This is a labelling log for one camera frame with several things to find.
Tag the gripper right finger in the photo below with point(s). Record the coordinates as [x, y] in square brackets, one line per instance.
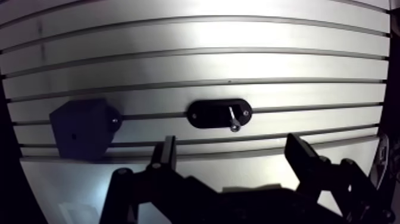
[340, 184]

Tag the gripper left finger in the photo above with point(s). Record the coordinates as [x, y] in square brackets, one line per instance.
[162, 187]

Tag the steel bolt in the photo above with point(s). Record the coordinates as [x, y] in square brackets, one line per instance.
[235, 126]

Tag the pale holed strip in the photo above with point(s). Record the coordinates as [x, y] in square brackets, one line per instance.
[383, 156]

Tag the black oval holder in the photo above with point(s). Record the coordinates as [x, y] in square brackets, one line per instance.
[209, 114]

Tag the dark blue-grey block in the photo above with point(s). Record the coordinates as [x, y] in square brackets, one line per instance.
[81, 128]

